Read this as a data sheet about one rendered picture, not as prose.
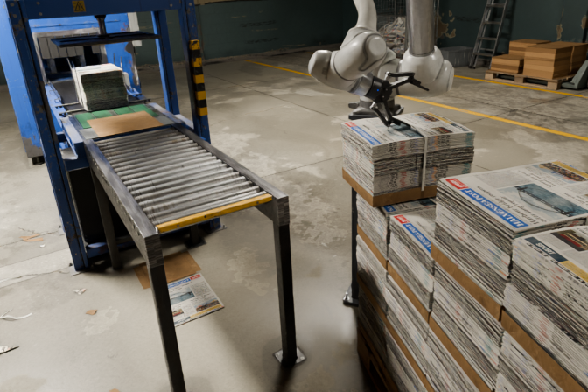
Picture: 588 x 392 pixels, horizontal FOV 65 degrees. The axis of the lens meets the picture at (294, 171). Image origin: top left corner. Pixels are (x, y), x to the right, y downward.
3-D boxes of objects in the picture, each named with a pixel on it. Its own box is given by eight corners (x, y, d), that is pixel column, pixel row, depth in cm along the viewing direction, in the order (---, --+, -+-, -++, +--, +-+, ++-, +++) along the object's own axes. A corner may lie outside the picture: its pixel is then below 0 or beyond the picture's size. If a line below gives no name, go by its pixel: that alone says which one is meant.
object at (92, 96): (129, 104, 339) (122, 68, 330) (86, 111, 325) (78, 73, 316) (118, 96, 370) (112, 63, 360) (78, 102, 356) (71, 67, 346)
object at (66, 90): (156, 114, 349) (154, 101, 346) (62, 130, 319) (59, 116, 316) (114, 85, 473) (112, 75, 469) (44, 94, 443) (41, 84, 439)
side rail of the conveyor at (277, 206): (290, 222, 183) (289, 194, 178) (279, 227, 180) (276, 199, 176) (181, 141, 291) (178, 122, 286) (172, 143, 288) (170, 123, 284)
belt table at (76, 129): (188, 136, 292) (185, 121, 288) (77, 158, 262) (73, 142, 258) (157, 115, 348) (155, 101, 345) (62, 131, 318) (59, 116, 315)
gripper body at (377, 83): (367, 71, 158) (389, 81, 161) (357, 94, 160) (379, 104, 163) (376, 74, 151) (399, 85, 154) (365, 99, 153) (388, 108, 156)
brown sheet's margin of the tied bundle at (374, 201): (379, 171, 186) (379, 160, 184) (415, 199, 160) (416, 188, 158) (341, 178, 182) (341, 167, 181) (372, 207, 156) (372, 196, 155)
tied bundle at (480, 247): (545, 234, 137) (557, 160, 128) (639, 291, 110) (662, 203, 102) (429, 257, 128) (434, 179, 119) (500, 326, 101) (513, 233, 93)
